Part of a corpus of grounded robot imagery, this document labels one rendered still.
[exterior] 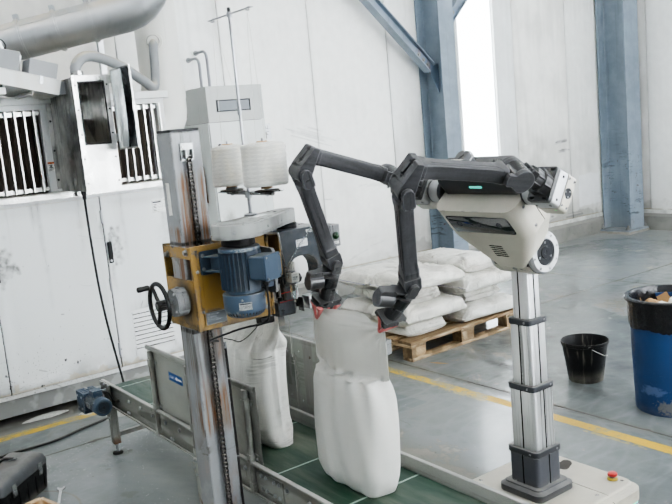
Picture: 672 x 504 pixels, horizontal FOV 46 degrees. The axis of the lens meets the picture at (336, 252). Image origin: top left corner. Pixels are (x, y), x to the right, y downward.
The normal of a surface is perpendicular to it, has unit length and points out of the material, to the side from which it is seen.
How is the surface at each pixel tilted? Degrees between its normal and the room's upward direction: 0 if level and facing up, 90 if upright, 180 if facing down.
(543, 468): 90
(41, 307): 90
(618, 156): 90
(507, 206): 40
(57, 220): 90
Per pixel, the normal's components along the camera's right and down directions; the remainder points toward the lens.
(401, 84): 0.59, 0.07
